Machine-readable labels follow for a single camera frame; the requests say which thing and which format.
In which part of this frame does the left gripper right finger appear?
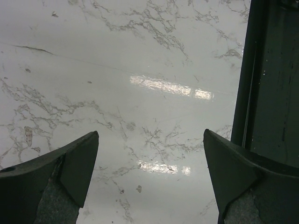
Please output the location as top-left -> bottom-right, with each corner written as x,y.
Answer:
203,129 -> 299,224

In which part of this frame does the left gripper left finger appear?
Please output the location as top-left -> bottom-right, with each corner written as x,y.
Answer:
0,131 -> 99,224

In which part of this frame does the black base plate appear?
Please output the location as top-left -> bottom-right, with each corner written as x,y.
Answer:
231,0 -> 299,167

